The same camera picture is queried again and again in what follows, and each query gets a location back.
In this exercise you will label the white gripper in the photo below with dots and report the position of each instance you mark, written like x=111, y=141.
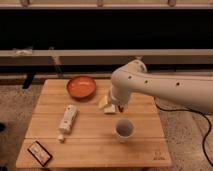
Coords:
x=116, y=96

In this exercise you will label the white sponge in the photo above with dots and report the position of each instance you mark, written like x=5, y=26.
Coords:
x=105, y=106

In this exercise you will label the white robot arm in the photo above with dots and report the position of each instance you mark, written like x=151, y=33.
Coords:
x=194, y=92

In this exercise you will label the white cup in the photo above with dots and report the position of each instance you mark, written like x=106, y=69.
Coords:
x=124, y=130

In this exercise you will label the orange bowl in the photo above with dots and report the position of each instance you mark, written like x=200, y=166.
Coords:
x=81, y=86

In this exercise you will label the white plastic bottle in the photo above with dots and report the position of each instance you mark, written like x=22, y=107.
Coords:
x=67, y=122

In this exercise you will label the black and orange box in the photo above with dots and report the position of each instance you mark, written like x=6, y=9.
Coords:
x=38, y=151

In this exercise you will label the grey metal rail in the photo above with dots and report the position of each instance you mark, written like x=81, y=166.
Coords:
x=104, y=57

